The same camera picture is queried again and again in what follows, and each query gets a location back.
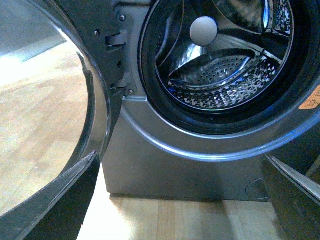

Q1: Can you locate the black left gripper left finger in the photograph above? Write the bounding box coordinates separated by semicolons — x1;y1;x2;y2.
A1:
0;151;101;240

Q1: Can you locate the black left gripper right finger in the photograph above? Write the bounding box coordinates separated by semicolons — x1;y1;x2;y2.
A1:
262;154;320;240

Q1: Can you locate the grey front-load washing machine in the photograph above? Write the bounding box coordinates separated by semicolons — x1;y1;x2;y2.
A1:
102;0;320;201

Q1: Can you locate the orange warning sticker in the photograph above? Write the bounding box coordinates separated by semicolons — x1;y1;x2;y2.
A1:
299;85;320;110

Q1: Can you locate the round glass washer door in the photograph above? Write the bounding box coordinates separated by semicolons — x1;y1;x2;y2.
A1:
0;0;112;217

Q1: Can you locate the perforated steel washer drum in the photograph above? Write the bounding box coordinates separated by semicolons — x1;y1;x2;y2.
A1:
155;0;295;112

